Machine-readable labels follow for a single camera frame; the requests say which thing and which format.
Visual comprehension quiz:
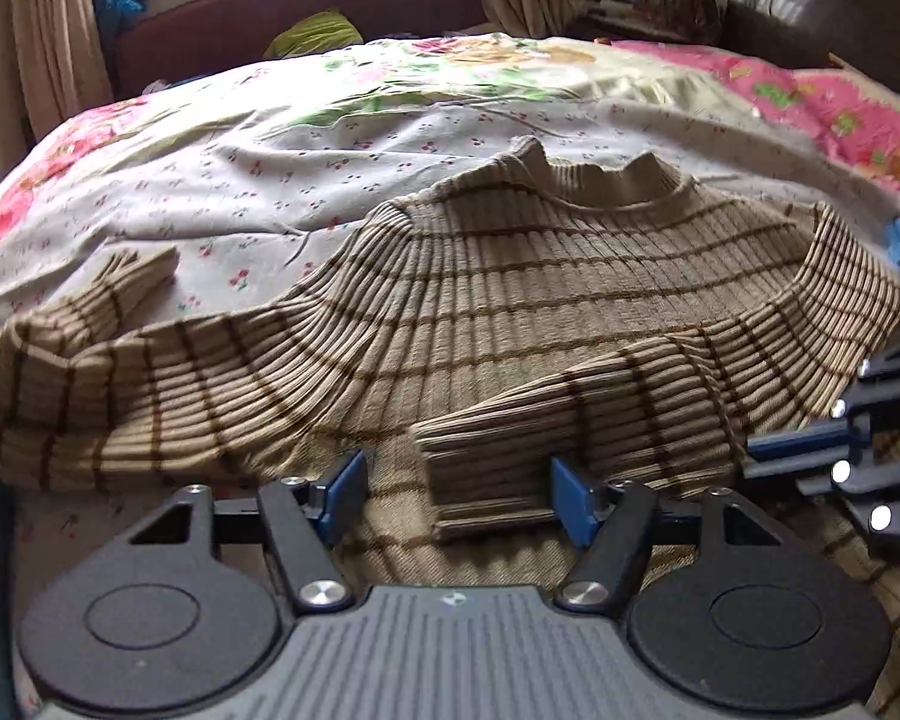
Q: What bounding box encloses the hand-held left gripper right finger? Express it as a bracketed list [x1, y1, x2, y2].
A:
[549, 456, 792, 614]

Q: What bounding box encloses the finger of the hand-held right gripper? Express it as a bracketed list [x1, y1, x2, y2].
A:
[742, 454, 900, 565]
[745, 334, 900, 458]

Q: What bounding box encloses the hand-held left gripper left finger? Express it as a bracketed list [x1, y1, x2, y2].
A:
[124, 448, 370, 614]

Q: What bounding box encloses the beige striped ribbed sweater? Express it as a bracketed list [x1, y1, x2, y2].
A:
[0, 133, 900, 720]

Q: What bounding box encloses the pink green floral quilt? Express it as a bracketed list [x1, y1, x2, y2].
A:
[0, 34, 900, 278]

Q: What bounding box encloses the white cherry print bed sheet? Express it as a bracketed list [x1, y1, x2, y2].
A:
[0, 64, 900, 563]

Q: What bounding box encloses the brown leather chair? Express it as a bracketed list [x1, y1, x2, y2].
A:
[724, 0, 900, 95]

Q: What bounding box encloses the green cloth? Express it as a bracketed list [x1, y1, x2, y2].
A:
[262, 9, 365, 59]

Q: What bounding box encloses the maroon padded headboard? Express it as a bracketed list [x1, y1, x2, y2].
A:
[112, 0, 497, 102]

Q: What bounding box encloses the blue crumpled cloth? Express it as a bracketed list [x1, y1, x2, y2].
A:
[90, 0, 148, 42]

